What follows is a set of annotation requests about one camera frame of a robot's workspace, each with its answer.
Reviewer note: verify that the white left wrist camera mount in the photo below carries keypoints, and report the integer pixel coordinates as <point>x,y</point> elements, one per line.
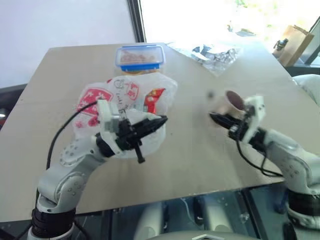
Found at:
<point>108,117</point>

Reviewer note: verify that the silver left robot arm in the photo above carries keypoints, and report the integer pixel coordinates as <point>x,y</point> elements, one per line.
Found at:
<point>75,160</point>

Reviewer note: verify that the white paper cup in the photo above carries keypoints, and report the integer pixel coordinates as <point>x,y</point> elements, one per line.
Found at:
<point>231,101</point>

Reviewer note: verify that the brown paper bag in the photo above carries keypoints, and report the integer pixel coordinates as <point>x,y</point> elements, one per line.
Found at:
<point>297,45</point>

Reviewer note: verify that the clear blue-lidded food container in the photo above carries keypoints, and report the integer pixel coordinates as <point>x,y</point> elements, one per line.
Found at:
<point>140,56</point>

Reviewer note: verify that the red snack packet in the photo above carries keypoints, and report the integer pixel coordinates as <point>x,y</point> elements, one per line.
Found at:
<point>152,100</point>

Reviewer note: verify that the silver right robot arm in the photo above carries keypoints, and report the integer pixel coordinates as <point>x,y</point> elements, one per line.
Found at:
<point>292,155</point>

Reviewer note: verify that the pale robot leg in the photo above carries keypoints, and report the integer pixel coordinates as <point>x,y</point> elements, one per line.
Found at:
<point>147,222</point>
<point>221,215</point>

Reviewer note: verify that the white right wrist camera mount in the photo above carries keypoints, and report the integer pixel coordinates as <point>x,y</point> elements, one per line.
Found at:
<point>255,112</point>

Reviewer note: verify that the white rounded object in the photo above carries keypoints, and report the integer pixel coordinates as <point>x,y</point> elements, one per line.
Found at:
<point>308,86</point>

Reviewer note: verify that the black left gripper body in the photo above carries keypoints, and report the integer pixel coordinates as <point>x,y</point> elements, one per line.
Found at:
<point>126,136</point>

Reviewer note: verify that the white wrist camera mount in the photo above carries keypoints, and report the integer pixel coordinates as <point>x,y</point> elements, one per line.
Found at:
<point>255,112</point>
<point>108,117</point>

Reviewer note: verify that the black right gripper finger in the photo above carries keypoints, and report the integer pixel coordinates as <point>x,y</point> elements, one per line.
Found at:
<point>222,123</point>
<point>221,117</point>

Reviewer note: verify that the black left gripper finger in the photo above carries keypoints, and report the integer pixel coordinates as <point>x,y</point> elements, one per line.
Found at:
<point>150,129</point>
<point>155,121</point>

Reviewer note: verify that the black furniture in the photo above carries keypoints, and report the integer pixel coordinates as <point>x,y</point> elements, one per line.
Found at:
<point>7,100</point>

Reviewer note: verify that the dark window frame post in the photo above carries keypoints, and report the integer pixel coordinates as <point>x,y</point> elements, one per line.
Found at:
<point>137,20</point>

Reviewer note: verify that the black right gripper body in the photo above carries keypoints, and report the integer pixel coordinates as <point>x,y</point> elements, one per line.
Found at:
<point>237,128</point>

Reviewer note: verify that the crumpled silver foil bag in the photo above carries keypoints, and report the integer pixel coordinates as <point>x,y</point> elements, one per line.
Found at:
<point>220,60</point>

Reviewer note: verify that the small black device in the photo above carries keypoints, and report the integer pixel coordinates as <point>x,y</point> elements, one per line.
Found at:
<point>281,43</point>

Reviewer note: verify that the white red-printed plastic bag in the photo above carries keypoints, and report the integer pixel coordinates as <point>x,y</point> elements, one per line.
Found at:
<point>120,90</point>

